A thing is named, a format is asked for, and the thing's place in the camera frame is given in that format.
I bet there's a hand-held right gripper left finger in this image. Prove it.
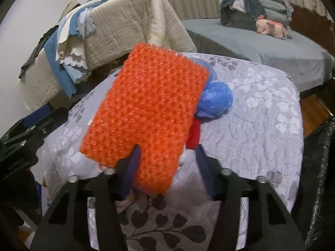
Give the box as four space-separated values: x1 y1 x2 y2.
30 146 142 251

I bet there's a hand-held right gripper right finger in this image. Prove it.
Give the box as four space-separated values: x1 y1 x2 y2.
195 144 307 251

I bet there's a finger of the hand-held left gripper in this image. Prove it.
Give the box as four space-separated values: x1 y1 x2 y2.
16 106 53 134
39 107 69 139

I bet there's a red plastic wrapper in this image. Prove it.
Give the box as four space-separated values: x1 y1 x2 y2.
185 118 202 150

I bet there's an orange bubble wrap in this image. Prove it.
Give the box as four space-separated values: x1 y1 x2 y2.
79 42 210 196

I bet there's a blue plastic bag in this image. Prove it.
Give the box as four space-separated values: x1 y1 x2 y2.
187 58 233 119

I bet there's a black-lined trash bin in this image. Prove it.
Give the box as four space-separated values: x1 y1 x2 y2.
293 116 335 249

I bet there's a grey floral tablecloth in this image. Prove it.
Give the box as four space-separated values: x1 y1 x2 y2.
43 52 304 251

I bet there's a dark cloth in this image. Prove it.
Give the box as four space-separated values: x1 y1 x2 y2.
19 26 61 79

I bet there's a blue white scalloped cloth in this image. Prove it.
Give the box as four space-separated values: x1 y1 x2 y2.
43 1 96 98

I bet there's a beige quilt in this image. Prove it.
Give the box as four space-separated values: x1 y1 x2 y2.
19 0 197 111

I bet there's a bed with grey sheet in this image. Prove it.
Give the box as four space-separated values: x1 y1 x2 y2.
180 18 335 92

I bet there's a pink plush toy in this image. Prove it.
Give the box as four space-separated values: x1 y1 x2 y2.
255 16 293 40

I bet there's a pile of grey blankets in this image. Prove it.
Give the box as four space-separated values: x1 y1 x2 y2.
220 0 294 28

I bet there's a wooden headboard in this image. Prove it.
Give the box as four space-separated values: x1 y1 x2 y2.
288 4 335 61

